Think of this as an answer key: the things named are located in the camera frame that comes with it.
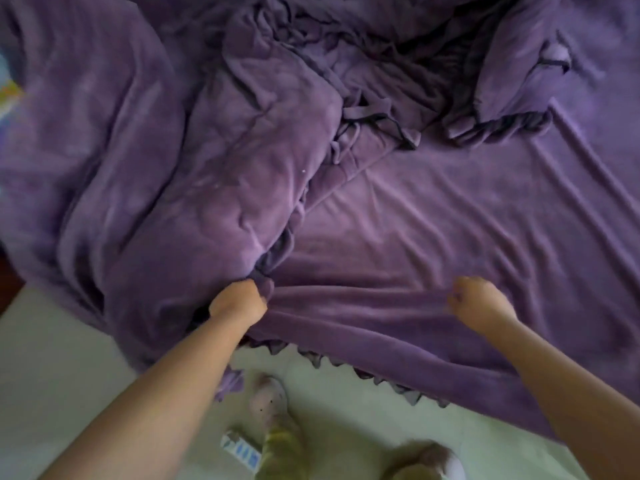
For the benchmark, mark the person's right hand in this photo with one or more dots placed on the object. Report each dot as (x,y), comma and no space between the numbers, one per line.
(480,304)

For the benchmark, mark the person's left hand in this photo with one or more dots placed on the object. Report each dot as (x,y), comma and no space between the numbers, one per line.
(239,303)

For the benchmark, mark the purple plush bed sheet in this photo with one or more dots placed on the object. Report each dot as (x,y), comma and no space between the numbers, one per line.
(450,219)

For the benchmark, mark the purple fleece duvet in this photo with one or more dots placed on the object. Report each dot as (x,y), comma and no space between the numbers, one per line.
(175,169)

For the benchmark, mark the colourful feather print pillow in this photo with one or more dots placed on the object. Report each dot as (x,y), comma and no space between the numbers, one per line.
(9,94)

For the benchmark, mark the person's right forearm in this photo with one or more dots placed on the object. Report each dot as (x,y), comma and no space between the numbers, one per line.
(575,394)

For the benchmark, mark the person's left forearm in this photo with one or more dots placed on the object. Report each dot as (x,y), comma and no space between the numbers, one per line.
(150,409)

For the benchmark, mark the person's left shoe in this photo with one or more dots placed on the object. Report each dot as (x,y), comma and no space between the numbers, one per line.
(267,399)

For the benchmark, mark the person's shoe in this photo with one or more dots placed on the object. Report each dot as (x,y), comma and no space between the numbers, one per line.
(445,462)
(267,399)

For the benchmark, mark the person's right shoe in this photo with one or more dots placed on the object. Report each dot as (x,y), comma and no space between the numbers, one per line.
(445,462)

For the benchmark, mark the small blue white box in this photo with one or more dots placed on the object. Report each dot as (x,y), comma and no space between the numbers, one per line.
(242,450)

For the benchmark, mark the green trousers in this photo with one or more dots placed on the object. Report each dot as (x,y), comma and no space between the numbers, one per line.
(282,457)

